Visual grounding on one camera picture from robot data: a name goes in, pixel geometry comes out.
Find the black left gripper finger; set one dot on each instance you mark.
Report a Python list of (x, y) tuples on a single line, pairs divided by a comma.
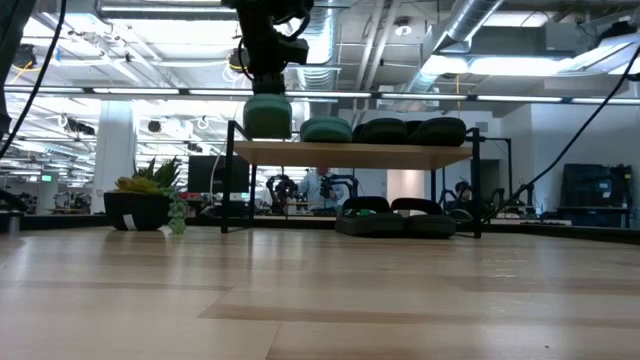
[(269, 85)]

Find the teal rubber slide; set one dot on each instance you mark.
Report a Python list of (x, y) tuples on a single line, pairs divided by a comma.
[(325, 131), (267, 117)]

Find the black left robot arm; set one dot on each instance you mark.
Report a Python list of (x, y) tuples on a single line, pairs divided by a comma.
[(15, 50)]

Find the black background robot arm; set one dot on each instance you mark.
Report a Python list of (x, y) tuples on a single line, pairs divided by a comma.
[(281, 190), (330, 185), (515, 197)]

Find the black ceiling spotlight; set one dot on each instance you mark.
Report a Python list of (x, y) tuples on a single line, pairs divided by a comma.
[(24, 56), (235, 62)]

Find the black computer monitor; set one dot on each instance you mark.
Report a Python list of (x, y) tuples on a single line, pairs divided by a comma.
[(220, 175)]

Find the person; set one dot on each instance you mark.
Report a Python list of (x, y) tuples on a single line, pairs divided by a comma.
[(312, 187), (462, 192)]

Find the long ceiling light bar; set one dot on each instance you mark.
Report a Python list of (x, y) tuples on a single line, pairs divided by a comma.
[(425, 96)]

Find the white pillar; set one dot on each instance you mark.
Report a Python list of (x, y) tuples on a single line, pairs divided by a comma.
[(114, 150)]

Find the succulent plant in black pot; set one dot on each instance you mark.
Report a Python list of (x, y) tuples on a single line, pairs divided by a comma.
[(135, 210)]

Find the green exit sign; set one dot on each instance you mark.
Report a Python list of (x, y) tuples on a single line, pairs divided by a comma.
[(46, 177)]

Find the large black display screen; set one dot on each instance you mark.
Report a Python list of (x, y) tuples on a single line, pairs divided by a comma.
[(590, 185)]

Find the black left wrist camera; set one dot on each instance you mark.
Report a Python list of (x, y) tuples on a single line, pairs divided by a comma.
[(294, 50)]

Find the silver ribbed ceiling duct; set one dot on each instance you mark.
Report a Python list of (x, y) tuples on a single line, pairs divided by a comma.
[(320, 75)]

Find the wooden shelf with black frame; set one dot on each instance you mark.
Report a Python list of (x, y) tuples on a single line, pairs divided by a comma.
[(350, 155)]

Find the silver ceiling air duct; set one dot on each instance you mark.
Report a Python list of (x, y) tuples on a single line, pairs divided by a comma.
[(470, 15)]

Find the black aluminium rig frame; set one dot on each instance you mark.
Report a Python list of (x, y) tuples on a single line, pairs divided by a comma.
[(550, 231)]

